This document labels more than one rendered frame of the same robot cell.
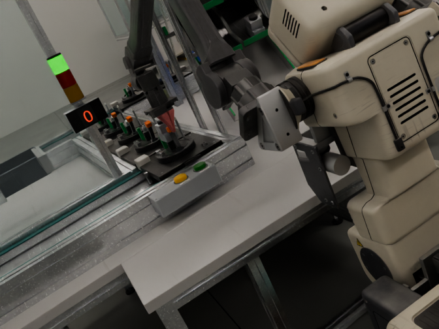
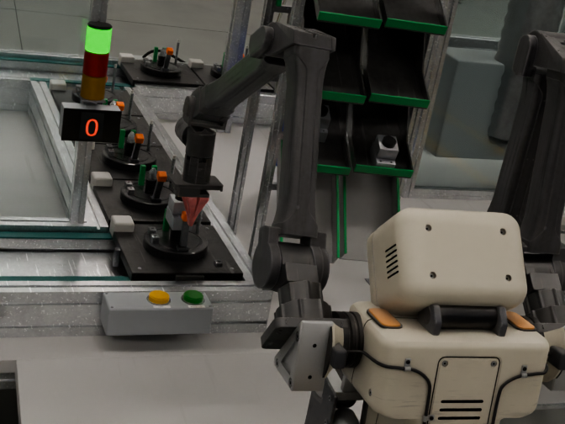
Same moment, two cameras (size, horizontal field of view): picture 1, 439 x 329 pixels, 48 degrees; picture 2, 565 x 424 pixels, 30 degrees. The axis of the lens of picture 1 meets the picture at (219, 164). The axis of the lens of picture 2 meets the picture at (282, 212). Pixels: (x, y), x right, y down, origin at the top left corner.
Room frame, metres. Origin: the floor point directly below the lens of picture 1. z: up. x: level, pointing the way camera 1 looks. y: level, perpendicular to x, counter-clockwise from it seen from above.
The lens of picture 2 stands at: (-0.49, 0.03, 1.94)
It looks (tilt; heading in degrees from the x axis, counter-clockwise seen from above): 22 degrees down; 356
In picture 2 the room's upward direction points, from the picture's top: 11 degrees clockwise
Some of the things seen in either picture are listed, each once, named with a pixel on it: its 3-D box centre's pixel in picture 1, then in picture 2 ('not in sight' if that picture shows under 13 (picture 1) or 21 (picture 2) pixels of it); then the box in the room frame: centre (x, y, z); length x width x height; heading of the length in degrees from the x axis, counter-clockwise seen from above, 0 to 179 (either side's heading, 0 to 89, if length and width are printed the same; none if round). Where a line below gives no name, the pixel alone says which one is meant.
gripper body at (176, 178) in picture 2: (157, 98); (197, 171); (1.53, 0.09, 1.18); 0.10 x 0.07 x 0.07; 110
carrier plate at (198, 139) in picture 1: (178, 155); (174, 251); (1.59, 0.11, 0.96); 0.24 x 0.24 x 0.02; 20
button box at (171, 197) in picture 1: (185, 188); (156, 312); (1.36, 0.12, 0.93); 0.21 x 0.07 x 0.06; 110
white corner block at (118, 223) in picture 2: (143, 162); (121, 227); (1.65, 0.24, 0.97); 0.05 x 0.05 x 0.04; 20
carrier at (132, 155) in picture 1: (147, 134); (151, 182); (1.83, 0.20, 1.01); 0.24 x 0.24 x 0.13; 20
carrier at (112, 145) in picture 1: (129, 128); (130, 145); (2.06, 0.28, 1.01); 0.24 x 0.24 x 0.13; 20
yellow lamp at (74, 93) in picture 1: (73, 93); (93, 85); (1.64, 0.33, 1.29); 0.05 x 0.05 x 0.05
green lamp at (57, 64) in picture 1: (57, 64); (98, 39); (1.64, 0.33, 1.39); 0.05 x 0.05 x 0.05
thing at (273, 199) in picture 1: (242, 179); (234, 342); (1.44, -0.05, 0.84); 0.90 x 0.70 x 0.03; 106
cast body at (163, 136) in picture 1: (164, 128); (179, 207); (1.60, 0.12, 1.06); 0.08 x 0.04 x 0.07; 19
